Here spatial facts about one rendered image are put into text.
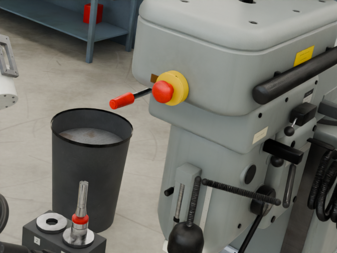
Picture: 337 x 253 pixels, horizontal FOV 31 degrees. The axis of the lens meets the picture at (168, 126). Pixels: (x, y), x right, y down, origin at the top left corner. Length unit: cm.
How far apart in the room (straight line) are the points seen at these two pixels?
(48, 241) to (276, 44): 97
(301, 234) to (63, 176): 195
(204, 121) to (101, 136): 249
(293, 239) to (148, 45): 88
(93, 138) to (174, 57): 256
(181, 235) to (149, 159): 332
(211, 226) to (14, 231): 243
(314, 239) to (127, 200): 235
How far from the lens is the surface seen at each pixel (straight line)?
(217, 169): 123
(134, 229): 372
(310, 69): 117
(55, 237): 178
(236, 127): 114
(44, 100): 528
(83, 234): 174
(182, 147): 126
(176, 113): 120
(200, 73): 103
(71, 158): 334
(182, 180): 124
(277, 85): 104
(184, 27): 103
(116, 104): 110
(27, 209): 383
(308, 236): 176
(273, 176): 140
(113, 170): 342
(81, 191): 167
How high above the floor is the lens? 215
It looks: 25 degrees down
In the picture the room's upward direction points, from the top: 9 degrees clockwise
